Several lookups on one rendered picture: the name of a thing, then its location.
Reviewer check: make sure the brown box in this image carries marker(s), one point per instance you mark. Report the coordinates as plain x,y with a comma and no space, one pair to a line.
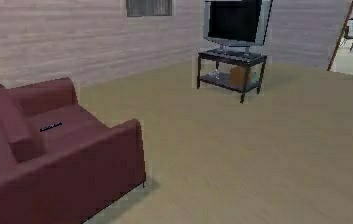
238,76

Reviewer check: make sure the black television stand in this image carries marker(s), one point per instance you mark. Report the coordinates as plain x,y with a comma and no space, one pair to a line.
232,60

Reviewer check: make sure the dark red armchair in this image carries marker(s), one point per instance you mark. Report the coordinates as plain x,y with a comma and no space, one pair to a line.
84,166

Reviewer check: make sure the grey flat television set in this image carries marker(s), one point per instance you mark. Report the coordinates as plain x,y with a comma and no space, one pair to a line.
235,21

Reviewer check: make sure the grey window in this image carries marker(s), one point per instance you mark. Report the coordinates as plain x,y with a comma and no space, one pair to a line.
149,7

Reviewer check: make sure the brown door frame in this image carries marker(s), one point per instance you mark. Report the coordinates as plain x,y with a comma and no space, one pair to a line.
340,36

